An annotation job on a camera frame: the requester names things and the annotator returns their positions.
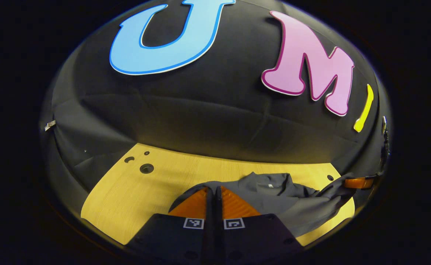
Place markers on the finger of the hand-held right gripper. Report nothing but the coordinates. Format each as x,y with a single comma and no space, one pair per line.
359,183

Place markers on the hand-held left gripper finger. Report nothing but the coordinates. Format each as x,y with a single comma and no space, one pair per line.
209,228
219,228

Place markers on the grey polo shirt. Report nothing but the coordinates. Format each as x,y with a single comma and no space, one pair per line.
292,206

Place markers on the black backdrop cloth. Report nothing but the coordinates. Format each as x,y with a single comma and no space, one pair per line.
200,117

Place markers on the silver metal clip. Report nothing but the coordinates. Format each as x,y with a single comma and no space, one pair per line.
50,125

